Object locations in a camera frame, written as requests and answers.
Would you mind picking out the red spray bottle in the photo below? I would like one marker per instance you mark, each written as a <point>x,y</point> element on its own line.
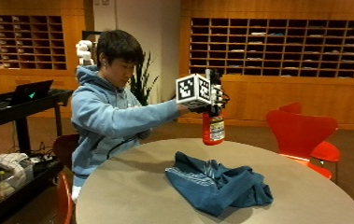
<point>214,129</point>

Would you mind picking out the white marker cube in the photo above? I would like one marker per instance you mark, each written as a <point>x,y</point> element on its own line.
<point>194,89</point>

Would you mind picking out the green plant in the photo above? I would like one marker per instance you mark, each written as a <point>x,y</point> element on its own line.
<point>143,82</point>

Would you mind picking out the wooden pigeonhole shelf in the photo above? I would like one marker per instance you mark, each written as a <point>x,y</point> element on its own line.
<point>283,46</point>
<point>22,42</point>

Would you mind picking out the the person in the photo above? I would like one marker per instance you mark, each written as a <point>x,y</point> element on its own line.
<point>110,112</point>

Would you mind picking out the blue crumpled cloth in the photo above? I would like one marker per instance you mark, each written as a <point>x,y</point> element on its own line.
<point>216,183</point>

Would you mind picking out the dark red chair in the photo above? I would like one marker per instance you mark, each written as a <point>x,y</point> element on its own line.
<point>66,147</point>

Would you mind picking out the black laptop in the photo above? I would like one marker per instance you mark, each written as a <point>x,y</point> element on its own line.
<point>31,92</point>

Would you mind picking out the black cart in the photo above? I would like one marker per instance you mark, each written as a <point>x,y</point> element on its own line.
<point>15,124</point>

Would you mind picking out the clear plastic bin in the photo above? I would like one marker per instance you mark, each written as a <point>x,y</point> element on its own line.
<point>8,180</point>

